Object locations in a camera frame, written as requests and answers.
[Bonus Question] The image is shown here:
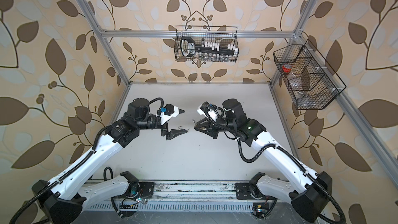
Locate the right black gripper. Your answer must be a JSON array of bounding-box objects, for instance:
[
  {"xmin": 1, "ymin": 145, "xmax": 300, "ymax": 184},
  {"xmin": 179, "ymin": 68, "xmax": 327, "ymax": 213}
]
[{"xmin": 195, "ymin": 117, "xmax": 236, "ymax": 139}]

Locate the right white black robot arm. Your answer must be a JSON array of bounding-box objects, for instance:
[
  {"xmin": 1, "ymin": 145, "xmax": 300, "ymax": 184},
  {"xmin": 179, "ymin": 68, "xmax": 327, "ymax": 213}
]
[{"xmin": 194, "ymin": 99, "xmax": 346, "ymax": 224}]

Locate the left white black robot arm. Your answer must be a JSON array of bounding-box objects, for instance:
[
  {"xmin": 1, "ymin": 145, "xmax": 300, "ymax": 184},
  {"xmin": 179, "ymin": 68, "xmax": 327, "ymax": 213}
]
[{"xmin": 10, "ymin": 97, "xmax": 187, "ymax": 224}]

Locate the black socket tool set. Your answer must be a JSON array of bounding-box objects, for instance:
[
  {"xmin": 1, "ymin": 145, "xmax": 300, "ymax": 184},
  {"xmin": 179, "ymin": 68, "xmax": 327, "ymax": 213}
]
[{"xmin": 179, "ymin": 37, "xmax": 239, "ymax": 57}]

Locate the red item in basket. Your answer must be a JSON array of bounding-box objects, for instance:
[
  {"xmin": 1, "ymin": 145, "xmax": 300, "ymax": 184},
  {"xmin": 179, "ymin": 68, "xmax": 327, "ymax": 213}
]
[{"xmin": 282, "ymin": 63, "xmax": 292, "ymax": 74}]

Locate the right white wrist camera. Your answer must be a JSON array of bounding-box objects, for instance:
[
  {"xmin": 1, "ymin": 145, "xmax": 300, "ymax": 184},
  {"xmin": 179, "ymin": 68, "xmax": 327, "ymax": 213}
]
[{"xmin": 197, "ymin": 102, "xmax": 218, "ymax": 121}]

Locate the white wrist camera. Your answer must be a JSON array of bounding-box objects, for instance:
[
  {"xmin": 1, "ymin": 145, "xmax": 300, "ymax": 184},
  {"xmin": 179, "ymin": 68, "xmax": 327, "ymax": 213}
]
[
  {"xmin": 159, "ymin": 104, "xmax": 185, "ymax": 125},
  {"xmin": 197, "ymin": 102, "xmax": 218, "ymax": 121}
]

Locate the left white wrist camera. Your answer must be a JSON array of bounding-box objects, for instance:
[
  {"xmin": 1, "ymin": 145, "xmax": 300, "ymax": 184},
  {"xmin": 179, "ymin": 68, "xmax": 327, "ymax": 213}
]
[{"xmin": 159, "ymin": 104, "xmax": 185, "ymax": 125}]

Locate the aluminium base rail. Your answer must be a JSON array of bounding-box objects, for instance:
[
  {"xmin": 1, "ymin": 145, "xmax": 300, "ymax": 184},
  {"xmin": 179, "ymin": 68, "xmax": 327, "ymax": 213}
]
[{"xmin": 80, "ymin": 179, "xmax": 324, "ymax": 214}]

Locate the back black wire basket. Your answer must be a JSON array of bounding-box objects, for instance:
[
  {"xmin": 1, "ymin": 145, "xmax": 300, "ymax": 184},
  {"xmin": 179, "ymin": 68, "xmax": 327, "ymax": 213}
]
[{"xmin": 174, "ymin": 24, "xmax": 239, "ymax": 63}]

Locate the side black wire basket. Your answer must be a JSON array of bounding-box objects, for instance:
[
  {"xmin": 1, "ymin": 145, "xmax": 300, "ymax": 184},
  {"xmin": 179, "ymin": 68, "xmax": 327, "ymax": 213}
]
[{"xmin": 273, "ymin": 40, "xmax": 346, "ymax": 110}]

